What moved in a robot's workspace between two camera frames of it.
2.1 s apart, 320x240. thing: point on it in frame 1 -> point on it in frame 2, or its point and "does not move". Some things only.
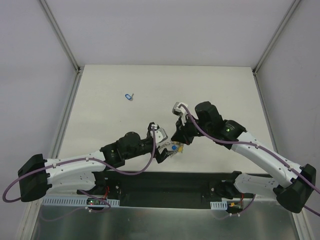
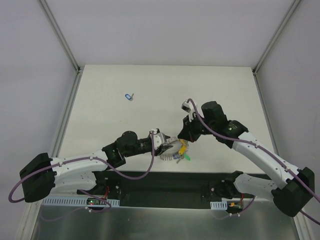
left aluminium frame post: (60, 35) does not move
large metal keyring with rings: (173, 146) -> (169, 157)
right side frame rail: (265, 109) does not move
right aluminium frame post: (292, 6) does not move
